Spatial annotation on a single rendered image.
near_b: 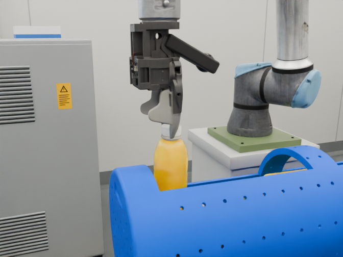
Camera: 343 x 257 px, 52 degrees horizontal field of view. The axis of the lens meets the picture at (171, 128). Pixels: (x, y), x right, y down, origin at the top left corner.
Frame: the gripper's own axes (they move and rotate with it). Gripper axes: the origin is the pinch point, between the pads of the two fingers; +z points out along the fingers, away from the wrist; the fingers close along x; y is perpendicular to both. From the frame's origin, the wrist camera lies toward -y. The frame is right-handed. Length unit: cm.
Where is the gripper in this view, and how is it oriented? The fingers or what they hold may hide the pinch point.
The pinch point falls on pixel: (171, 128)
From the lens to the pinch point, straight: 69.4
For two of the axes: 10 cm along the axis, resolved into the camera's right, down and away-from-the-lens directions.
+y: -9.5, 0.9, -3.1
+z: 0.1, 9.6, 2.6
